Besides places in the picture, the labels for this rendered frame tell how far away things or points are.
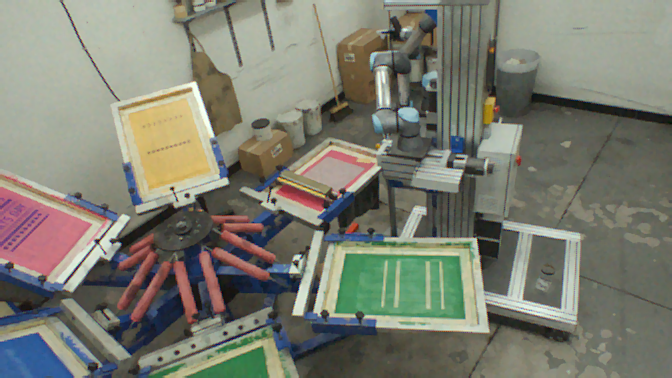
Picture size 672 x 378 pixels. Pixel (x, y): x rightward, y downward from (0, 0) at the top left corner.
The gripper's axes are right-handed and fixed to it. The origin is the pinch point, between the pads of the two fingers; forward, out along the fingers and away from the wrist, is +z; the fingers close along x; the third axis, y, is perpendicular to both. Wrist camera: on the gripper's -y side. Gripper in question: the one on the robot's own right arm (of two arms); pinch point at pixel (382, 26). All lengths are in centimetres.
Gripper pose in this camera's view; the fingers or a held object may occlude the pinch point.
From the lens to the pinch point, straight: 343.8
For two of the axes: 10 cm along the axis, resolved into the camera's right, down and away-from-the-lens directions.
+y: 2.4, 7.3, 6.4
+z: -6.3, -3.9, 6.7
